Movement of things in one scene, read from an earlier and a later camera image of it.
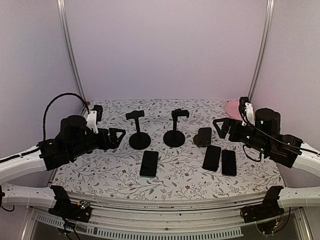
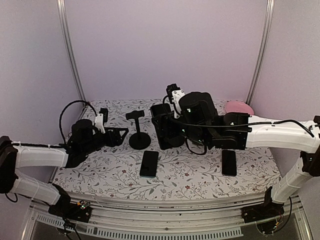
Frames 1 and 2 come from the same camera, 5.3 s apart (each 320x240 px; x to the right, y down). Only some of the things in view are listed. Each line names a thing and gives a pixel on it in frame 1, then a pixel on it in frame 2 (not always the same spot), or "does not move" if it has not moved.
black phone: x=211 y=158 to x=160 y=109
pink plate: x=232 y=108 does not move
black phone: x=149 y=164 does not move
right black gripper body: x=236 y=136 to x=166 y=123
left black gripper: x=107 y=145 does not move
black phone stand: x=139 y=140 does not move
